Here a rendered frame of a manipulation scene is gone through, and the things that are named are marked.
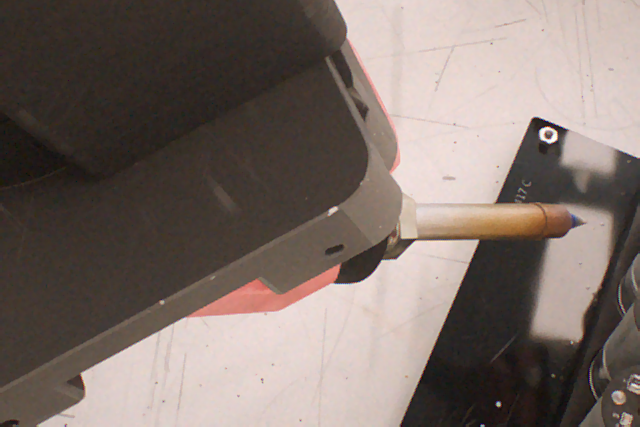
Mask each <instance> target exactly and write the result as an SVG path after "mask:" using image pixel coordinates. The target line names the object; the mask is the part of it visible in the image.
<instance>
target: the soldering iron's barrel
mask: <svg viewBox="0 0 640 427"><path fill-rule="evenodd" d="M402 198H403V201H402V210H401V214H400V217H399V219H398V222H397V223H396V225H395V227H394V228H393V230H392V231H391V232H390V234H389V241H388V245H387V249H386V252H385V255H384V257H383V259H382V260H396V259H397V258H398V257H399V256H400V255H401V254H402V253H403V252H404V251H405V250H406V249H408V248H409V247H410V246H411V245H412V244H413V243H414V242H419V241H474V240H531V241H540V240H543V238H561V237H564V236H566V235H567V234H568V232H569V231H570V229H571V227H572V216H571V214H570V212H569V211H568V209H567V208H566V206H565V205H562V204H543V203H540V202H531V203H416V202H415V199H413V198H412V197H410V196H408V195H406V194H404V193H403V192H402Z"/></svg>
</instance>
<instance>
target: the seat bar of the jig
mask: <svg viewBox="0 0 640 427"><path fill-rule="evenodd" d="M639 253H640V190H639V193H638V196H637V198H636V201H635V204H634V208H632V211H631V214H630V216H629V219H628V222H627V225H626V228H625V230H624V233H623V236H622V239H621V243H620V245H619V248H618V251H617V254H616V257H615V259H614V262H613V265H612V268H611V271H610V275H609V277H608V280H607V283H606V286H605V289H604V291H603V294H602V297H601V300H600V303H598V305H597V309H596V312H595V315H594V318H593V321H592V323H591V326H590V329H589V332H588V335H587V337H586V341H585V344H584V347H583V350H582V352H581V355H580V358H579V361H578V364H577V366H576V369H575V373H574V376H573V379H572V382H571V384H570V387H568V390H567V393H566V396H565V398H564V401H563V404H562V408H561V411H560V413H559V416H558V419H557V422H556V425H555V427H578V426H579V425H580V424H581V423H582V422H583V421H584V419H585V418H586V417H587V415H588V414H589V413H590V411H591V410H592V407H593V406H594V405H595V403H596V400H595V399H594V397H593V395H592V392H591V390H590V386H589V380H588V374H589V367H590V364H591V363H592V361H593V360H594V358H595V357H596V355H597V354H598V352H599V351H600V349H602V348H603V346H604V345H605V344H606V342H607V341H608V338H609V337H610V335H611V334H612V333H613V332H614V330H615V329H616V327H617V326H618V325H619V323H620V322H621V320H622V319H623V317H624V316H623V314H622V312H621V310H620V306H619V303H618V298H617V289H618V285H619V283H620V281H621V280H622V278H623V277H624V275H625V274H626V271H627V270H628V268H629V266H630V265H631V263H632V262H634V260H635V259H636V257H637V256H638V254H639Z"/></svg>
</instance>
